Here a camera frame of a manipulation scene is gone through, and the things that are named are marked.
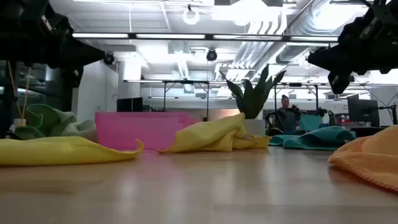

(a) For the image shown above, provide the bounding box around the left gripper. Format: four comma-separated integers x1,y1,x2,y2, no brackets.
0,0,106,88

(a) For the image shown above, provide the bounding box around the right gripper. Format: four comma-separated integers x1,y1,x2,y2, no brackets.
307,0,398,95

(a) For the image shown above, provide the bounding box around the teal microfiber towel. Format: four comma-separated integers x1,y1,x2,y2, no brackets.
269,126,357,151

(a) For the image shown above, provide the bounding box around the pink plastic bin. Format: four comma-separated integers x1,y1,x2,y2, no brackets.
95,111,200,151

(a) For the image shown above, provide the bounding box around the yellow microfiber towel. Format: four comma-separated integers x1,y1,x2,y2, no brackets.
157,113,271,154
0,136,144,166

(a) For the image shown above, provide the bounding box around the orange microfiber towel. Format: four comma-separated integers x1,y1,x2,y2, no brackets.
328,124,398,192

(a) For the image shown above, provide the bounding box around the green microfiber towel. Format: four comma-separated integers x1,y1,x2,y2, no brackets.
14,103,98,141

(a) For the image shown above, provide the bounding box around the teal chair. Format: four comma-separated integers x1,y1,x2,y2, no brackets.
300,114,323,131

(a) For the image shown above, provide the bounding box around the person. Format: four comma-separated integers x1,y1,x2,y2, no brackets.
275,95,302,133

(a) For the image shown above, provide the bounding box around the reed diffuser jar with sticks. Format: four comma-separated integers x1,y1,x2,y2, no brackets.
7,60,32,128

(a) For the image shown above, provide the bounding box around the snake plant in white pot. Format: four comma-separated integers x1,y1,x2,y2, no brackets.
219,64,287,137

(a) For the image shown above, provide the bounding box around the LED light bar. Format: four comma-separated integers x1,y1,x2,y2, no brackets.
72,32,340,43

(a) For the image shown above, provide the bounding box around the white ring ceiling lamp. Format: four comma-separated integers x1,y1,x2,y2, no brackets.
182,6,200,26

